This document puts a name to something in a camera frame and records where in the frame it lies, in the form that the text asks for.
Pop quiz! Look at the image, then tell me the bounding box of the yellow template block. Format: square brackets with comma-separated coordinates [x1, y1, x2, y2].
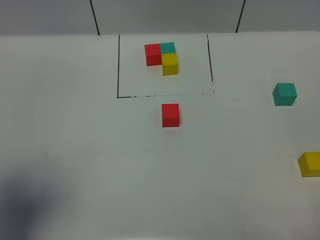
[161, 53, 179, 76]

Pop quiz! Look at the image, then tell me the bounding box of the red template block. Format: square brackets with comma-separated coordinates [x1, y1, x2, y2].
[144, 43, 162, 66]

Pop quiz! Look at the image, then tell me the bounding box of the teal template block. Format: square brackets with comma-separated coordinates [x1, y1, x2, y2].
[159, 42, 176, 54]

